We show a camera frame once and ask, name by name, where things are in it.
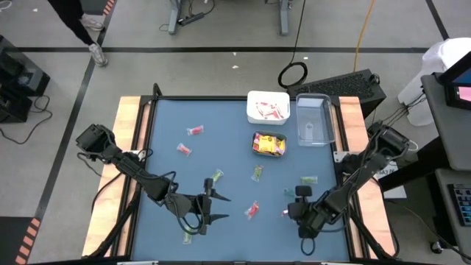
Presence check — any wooden table side board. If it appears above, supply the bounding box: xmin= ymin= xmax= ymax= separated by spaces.
xmin=333 ymin=96 xmax=397 ymax=258
xmin=81 ymin=96 xmax=152 ymax=258

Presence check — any black desk base beam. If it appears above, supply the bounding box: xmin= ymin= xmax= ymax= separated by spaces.
xmin=378 ymin=146 xmax=448 ymax=192

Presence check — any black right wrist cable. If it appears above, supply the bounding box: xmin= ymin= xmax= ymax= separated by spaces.
xmin=299 ymin=236 xmax=316 ymax=257

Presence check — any white plastic cover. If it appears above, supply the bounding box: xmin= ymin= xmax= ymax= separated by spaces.
xmin=397 ymin=36 xmax=471 ymax=128

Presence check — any grey desk top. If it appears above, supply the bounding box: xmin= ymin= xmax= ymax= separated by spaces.
xmin=420 ymin=73 xmax=471 ymax=172

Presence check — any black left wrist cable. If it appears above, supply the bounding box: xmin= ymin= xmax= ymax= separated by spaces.
xmin=138 ymin=148 xmax=208 ymax=236

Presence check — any black hanging coiled cable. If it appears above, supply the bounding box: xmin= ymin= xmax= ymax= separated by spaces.
xmin=277 ymin=0 xmax=308 ymax=90

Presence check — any person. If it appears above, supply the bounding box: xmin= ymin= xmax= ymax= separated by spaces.
xmin=46 ymin=0 xmax=110 ymax=68

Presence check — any black keyboard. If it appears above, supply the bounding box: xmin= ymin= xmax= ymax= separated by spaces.
xmin=447 ymin=183 xmax=471 ymax=227

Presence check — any small teal plastic bin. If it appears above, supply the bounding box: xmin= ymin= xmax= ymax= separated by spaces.
xmin=251 ymin=130 xmax=288 ymax=158

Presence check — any black orange-striped floor mat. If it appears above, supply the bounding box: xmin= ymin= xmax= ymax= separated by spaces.
xmin=79 ymin=0 xmax=113 ymax=16
xmin=0 ymin=216 xmax=42 ymax=265

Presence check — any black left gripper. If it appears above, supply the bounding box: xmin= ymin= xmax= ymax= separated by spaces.
xmin=163 ymin=177 xmax=232 ymax=236

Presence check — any grey desk leg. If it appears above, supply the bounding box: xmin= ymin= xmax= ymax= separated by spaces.
xmin=277 ymin=0 xmax=292 ymax=37
xmin=167 ymin=0 xmax=183 ymax=36

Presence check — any black monitor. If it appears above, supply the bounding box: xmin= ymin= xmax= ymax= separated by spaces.
xmin=436 ymin=50 xmax=471 ymax=88

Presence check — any clear plastic bin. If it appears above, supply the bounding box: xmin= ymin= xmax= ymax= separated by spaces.
xmin=295 ymin=93 xmax=336 ymax=147

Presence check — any black computer tower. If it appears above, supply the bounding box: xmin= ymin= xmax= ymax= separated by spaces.
xmin=286 ymin=68 xmax=387 ymax=119

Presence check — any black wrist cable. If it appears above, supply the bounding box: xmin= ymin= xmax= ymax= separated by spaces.
xmin=138 ymin=148 xmax=208 ymax=236
xmin=299 ymin=236 xmax=316 ymax=257

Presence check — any black power strip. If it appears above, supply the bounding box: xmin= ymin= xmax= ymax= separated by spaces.
xmin=177 ymin=12 xmax=205 ymax=27

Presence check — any black equipment cart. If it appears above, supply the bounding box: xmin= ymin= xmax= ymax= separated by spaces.
xmin=0 ymin=35 xmax=52 ymax=124

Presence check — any white plastic bin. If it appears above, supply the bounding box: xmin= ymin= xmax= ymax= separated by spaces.
xmin=246 ymin=90 xmax=291 ymax=125

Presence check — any white printed paper sheet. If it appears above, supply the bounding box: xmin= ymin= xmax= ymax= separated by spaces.
xmin=375 ymin=158 xmax=408 ymax=199

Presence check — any black floor cable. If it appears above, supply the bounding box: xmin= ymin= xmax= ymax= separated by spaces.
xmin=0 ymin=94 xmax=54 ymax=145

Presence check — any yellow hanging cable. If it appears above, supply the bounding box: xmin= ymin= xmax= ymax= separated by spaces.
xmin=353 ymin=0 xmax=377 ymax=73

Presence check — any grey keyboard desk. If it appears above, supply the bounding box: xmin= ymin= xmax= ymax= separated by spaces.
xmin=433 ymin=167 xmax=471 ymax=265

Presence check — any black pink-screen display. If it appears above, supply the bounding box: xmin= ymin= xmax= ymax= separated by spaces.
xmin=443 ymin=83 xmax=471 ymax=110

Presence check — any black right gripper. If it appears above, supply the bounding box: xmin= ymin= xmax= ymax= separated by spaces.
xmin=286 ymin=185 xmax=332 ymax=240

